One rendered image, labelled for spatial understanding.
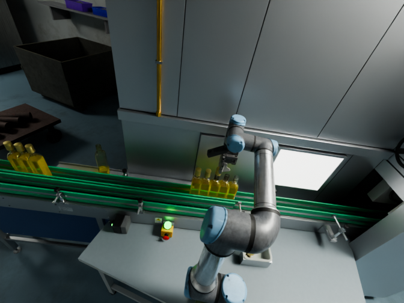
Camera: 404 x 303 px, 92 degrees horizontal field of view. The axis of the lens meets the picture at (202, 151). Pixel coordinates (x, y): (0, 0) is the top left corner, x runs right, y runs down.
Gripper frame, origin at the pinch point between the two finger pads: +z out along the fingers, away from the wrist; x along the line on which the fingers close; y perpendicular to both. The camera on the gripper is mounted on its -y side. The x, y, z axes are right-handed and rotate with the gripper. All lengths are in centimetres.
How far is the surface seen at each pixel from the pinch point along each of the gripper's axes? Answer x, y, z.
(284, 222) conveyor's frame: -5, 53, 36
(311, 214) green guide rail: -3, 69, 26
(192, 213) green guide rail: -13.4, -11.3, 27.1
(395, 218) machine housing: -14, 102, 4
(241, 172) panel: 12.4, 17.8, 12.1
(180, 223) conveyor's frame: -15.6, -17.3, 36.8
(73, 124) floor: 173, -210, 119
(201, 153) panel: 12.0, -11.0, -0.2
